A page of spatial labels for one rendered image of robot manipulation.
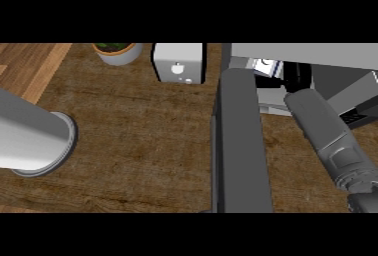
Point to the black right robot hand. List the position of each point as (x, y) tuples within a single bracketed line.
[(298, 77)]

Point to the white blue milk carton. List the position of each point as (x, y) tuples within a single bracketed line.
[(267, 67)]

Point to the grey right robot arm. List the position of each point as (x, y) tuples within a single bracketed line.
[(326, 133)]

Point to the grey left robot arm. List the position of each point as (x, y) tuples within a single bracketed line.
[(30, 140)]

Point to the grey microwave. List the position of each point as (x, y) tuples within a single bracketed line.
[(305, 55)]

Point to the white toaster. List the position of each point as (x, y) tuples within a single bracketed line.
[(178, 63)]

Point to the potted plant in grey pot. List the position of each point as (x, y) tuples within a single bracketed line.
[(119, 54)]

